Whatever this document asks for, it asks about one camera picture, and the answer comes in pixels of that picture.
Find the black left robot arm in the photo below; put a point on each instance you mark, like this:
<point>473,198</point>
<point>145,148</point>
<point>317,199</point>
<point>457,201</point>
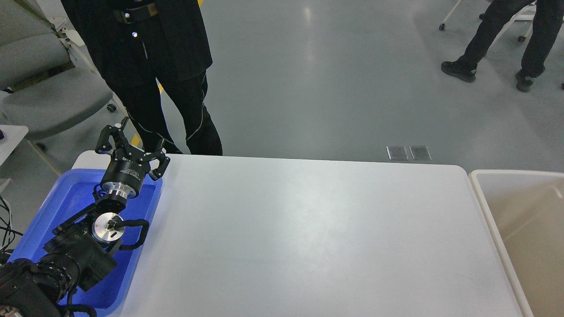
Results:
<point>81,252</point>

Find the white rolling table frame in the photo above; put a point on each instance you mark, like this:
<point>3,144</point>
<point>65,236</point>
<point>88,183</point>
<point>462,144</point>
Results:
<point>525,14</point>

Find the white side table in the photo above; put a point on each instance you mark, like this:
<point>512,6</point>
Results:
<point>13,136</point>

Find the metal floor plate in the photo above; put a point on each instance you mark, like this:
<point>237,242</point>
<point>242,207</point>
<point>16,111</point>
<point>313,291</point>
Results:
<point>420,153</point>
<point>397,153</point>

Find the person in black clothes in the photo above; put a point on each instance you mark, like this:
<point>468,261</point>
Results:
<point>140,46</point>

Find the beige plastic bin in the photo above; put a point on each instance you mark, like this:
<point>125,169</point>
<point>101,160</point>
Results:
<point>524,211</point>

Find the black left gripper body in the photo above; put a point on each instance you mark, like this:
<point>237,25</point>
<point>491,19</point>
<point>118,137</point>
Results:
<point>124,177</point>

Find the left metal floor plate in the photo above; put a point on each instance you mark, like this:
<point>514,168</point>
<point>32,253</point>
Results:
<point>397,153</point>

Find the grey office chair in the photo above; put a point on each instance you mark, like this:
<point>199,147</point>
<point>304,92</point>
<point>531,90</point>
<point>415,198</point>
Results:
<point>46,91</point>

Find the right metal floor plate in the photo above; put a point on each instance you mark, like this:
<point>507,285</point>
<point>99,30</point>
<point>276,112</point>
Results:
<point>420,153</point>

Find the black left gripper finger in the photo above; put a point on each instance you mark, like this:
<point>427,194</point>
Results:
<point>163,162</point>
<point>112,141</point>

